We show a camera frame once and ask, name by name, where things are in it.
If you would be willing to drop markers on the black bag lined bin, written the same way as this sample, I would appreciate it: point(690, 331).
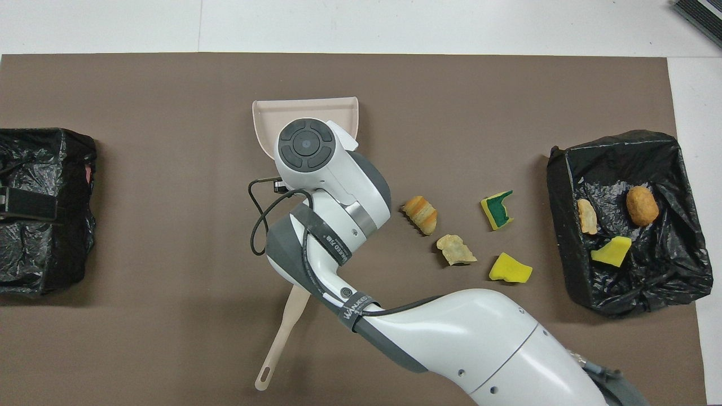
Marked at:
point(665, 270)
point(45, 254)

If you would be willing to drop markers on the pale bread piece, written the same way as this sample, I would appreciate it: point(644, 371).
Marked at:
point(454, 249)

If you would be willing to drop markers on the beige plastic dustpan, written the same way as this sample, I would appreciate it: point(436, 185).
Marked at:
point(271, 118)

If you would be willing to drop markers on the striped croissant piece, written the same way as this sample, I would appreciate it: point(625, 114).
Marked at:
point(587, 217)
point(422, 214)

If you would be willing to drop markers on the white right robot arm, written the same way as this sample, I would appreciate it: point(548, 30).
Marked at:
point(462, 338)

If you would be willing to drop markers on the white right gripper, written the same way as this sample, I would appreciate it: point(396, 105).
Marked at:
point(345, 136)

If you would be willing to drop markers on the black ribbed device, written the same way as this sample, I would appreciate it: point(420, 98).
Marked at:
point(702, 17)

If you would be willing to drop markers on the green yellow sponge piece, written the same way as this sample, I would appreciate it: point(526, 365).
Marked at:
point(496, 211)

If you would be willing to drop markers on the beige brush black bristles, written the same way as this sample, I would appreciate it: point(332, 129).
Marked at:
point(282, 338)

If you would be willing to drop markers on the brown table mat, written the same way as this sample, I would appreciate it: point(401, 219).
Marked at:
point(451, 84)

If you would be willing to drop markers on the brown bread roll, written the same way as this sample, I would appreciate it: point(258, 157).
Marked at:
point(642, 206)

